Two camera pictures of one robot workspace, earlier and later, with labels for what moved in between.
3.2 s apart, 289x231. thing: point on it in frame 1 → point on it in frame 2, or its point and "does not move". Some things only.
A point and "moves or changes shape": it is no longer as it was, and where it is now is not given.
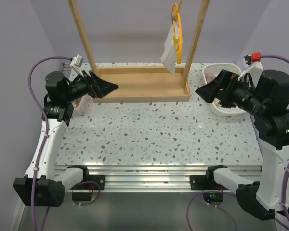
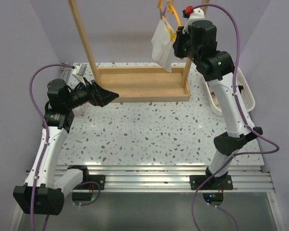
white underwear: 168,55 moves or changes shape
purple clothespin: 173,18 → 162,14
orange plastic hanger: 177,26 moves or changes shape
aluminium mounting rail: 150,179 does not move
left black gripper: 97,87 → 98,96
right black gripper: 225,79 → 177,44
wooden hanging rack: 147,84 does not move
